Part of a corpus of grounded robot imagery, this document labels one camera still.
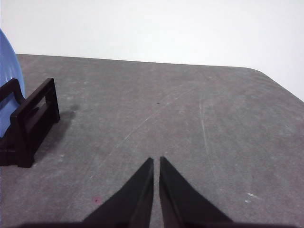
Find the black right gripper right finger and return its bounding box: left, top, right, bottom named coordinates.
left=159, top=156, right=235, bottom=224

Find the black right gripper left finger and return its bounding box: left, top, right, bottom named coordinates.
left=82, top=157, right=154, bottom=224

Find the blue plate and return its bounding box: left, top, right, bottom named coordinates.
left=0, top=28, right=25, bottom=141

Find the black dish rack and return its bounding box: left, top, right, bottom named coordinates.
left=0, top=77, right=61, bottom=168

